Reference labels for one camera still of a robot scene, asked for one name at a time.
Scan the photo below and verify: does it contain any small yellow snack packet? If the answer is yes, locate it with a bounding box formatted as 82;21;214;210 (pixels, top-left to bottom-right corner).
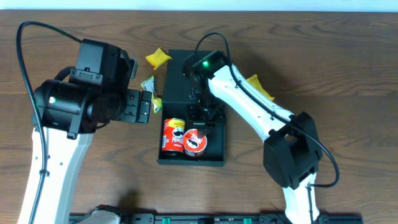
146;47;172;70

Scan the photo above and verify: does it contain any long yellow snack packet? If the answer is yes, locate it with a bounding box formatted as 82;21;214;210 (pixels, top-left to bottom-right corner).
246;74;274;101

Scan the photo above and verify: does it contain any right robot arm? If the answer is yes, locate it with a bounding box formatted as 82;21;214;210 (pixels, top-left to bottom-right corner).
183;51;323;223

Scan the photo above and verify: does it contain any dark Pringles can red lid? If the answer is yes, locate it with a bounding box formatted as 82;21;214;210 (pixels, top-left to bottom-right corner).
183;129;208;157

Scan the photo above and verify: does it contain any green yellow snack packet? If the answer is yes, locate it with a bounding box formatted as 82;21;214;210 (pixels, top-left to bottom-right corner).
141;76;162;114

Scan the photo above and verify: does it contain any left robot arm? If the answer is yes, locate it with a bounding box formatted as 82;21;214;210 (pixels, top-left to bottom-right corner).
18;67;150;223

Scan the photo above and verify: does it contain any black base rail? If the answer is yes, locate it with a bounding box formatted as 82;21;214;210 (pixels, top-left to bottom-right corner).
68;204;364;224

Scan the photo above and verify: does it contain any black open gift box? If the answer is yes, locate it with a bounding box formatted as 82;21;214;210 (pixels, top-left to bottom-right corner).
157;49;225;167

